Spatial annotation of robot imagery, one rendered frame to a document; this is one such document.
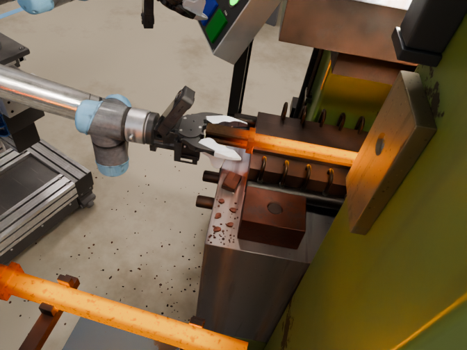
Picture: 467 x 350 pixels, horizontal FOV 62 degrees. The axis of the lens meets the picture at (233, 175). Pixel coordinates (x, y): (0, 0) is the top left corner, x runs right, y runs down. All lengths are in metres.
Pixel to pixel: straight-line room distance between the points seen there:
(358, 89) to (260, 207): 0.40
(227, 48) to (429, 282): 0.93
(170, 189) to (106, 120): 1.19
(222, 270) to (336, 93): 0.49
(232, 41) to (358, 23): 0.60
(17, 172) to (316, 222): 1.41
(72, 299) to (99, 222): 1.30
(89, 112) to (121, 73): 1.92
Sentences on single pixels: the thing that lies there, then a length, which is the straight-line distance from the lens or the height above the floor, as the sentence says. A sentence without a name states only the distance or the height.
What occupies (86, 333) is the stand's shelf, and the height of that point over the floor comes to 0.72.
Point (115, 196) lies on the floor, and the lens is 2.00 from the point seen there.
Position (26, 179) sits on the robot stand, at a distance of 1.88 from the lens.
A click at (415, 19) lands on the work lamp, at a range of 0.40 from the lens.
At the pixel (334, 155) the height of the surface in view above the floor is 1.01.
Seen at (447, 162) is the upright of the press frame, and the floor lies 1.35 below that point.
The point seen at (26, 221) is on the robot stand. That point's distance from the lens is 1.73.
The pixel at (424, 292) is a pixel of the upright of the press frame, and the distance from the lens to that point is 0.36.
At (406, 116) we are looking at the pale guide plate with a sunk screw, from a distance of 0.40.
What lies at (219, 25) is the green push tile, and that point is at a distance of 1.17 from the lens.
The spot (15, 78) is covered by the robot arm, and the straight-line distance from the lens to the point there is 1.02.
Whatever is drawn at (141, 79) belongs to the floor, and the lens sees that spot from 2.72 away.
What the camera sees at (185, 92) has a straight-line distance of 0.78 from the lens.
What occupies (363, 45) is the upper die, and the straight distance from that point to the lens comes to 0.62.
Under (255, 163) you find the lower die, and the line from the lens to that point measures 0.79.
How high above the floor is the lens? 1.56
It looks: 48 degrees down
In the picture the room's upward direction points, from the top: 10 degrees clockwise
